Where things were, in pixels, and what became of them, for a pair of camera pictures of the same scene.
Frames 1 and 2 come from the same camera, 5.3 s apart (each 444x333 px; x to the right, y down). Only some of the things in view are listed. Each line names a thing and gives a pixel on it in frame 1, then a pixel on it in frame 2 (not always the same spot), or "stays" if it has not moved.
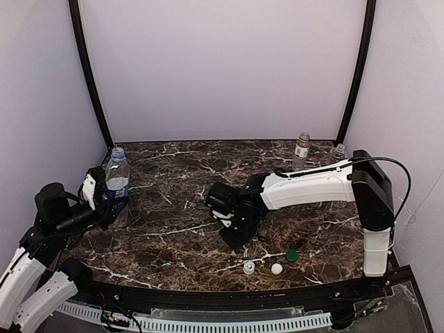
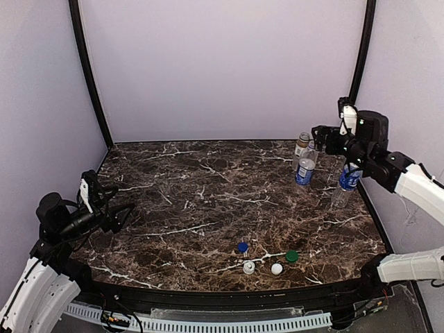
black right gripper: (214, 200) to (331, 141)
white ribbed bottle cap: (248, 267) stays
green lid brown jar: (301, 152) stays
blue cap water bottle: (117, 179) to (305, 171)
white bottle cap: (277, 268) stays
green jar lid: (292, 256) stays
